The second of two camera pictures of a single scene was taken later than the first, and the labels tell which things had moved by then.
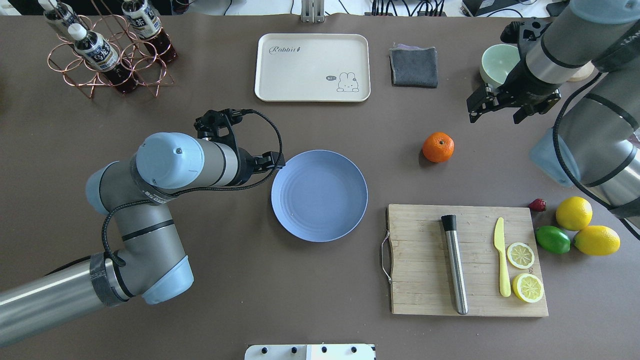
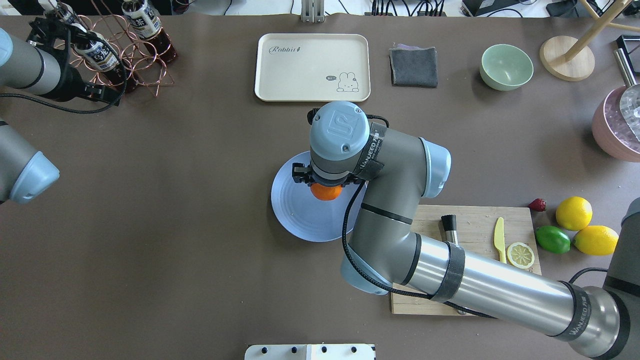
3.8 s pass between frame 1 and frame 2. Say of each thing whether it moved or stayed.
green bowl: stayed
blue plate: stayed
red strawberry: stayed
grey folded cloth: stayed
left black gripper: moved
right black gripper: moved
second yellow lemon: stayed
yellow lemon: stayed
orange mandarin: moved
